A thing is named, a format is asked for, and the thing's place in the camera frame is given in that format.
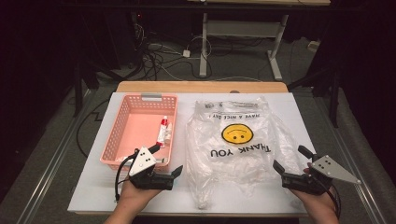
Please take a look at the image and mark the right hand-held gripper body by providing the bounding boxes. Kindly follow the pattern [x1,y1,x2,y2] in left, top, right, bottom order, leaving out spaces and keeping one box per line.
[280,154,362,196]

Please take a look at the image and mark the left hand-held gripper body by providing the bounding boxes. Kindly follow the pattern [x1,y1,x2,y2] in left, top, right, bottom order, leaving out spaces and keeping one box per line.
[128,146,175,191]

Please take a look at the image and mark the red and white tube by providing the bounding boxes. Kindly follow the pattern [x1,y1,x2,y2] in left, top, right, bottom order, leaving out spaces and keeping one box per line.
[156,115,169,149]

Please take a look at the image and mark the pink plastic basket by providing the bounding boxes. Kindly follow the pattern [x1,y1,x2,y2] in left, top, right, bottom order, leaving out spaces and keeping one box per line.
[99,92,179,173]

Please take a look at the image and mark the clear plastic bag smiley print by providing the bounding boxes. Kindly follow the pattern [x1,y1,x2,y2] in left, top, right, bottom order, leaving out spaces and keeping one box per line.
[185,95,307,210]

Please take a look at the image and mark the person's left hand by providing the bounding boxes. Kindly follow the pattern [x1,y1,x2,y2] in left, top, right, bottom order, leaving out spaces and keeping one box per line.
[116,178,163,213]

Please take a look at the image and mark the person's right hand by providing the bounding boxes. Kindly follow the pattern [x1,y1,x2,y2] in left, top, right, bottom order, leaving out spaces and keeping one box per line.
[290,166,340,217]

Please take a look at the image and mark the white board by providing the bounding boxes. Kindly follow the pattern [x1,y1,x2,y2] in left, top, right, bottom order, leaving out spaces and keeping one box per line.
[67,91,341,216]

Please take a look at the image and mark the black stand leg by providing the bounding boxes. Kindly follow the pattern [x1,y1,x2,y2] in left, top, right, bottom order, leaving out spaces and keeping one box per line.
[288,66,341,129]
[72,62,101,119]

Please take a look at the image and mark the white box on floor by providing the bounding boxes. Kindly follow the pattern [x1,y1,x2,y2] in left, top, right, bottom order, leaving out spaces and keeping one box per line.
[307,39,321,53]

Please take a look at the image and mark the metal floor rail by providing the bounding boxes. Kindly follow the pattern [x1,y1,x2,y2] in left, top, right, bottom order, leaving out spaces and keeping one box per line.
[15,88,96,224]
[314,92,389,224]

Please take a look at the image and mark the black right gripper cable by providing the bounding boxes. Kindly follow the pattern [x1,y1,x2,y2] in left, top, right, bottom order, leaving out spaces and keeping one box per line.
[323,183,342,219]

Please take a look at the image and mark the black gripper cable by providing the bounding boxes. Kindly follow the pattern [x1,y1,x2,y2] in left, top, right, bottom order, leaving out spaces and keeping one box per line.
[114,148,140,202]
[323,183,342,219]

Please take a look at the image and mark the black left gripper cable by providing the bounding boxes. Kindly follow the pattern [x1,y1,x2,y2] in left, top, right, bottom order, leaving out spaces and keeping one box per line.
[114,148,140,202]

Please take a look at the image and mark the black cable on floor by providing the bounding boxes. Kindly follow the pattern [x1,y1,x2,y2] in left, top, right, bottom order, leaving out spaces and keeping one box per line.
[76,98,110,159]

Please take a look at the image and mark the tangle of black floor cables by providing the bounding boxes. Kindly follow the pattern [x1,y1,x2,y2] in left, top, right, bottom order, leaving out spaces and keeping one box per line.
[130,22,216,82]

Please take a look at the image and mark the white metal desk frame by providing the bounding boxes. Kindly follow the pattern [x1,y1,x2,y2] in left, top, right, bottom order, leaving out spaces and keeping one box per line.
[198,12,290,81]

